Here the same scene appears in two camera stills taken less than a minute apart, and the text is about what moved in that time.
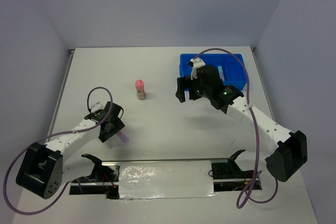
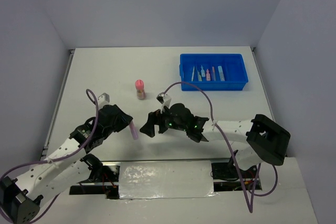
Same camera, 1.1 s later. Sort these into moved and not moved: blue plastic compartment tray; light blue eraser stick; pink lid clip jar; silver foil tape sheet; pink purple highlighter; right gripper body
Moved: right gripper body; pink purple highlighter
Not moved: light blue eraser stick; silver foil tape sheet; pink lid clip jar; blue plastic compartment tray
